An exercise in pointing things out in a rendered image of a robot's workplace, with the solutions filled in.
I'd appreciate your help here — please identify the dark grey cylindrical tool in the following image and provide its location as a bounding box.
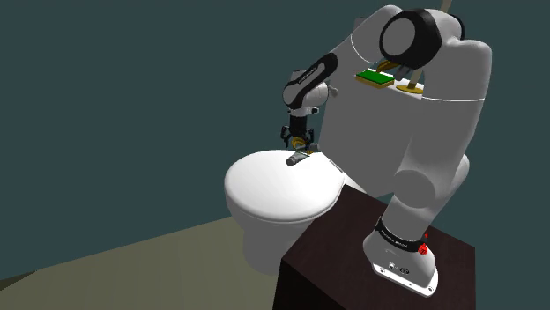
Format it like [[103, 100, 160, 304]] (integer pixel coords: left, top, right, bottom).
[[286, 144, 320, 167]]

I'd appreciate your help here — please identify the white toilet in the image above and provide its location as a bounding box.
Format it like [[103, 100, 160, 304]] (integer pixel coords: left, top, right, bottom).
[[223, 76, 425, 277]]

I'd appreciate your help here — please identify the green and yellow sponge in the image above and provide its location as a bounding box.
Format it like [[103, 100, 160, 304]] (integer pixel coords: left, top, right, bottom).
[[354, 69, 396, 91]]

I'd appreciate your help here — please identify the dark brown robot stand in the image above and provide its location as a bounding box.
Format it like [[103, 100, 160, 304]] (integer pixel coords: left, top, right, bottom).
[[271, 185, 476, 310]]

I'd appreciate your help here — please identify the gold curved object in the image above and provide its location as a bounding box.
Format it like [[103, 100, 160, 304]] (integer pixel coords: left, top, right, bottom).
[[376, 59, 399, 75]]

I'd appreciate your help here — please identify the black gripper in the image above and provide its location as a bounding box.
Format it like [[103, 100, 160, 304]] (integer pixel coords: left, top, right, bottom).
[[280, 114, 316, 146]]

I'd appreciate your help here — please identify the wooden stick on round base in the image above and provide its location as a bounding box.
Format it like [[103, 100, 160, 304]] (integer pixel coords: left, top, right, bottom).
[[395, 0, 453, 94]]

